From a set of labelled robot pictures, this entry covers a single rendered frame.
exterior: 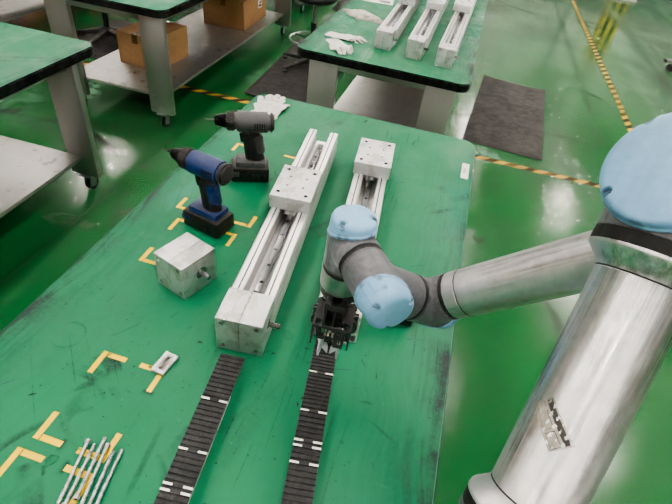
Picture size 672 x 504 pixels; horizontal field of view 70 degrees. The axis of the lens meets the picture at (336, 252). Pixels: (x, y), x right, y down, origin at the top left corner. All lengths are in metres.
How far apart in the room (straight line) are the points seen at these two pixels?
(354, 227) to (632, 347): 0.39
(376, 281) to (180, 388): 0.51
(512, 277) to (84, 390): 0.80
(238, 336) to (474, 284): 0.52
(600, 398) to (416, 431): 0.56
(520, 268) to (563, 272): 0.06
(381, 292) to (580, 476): 0.31
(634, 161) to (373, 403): 0.69
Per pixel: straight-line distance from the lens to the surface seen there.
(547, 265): 0.68
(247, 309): 1.01
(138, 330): 1.13
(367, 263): 0.69
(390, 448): 0.98
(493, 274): 0.71
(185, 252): 1.15
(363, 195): 1.44
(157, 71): 3.40
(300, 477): 0.89
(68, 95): 2.72
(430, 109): 2.73
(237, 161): 1.52
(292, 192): 1.29
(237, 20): 4.77
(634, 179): 0.50
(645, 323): 0.50
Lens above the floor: 1.63
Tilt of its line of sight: 41 degrees down
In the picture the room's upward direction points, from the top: 9 degrees clockwise
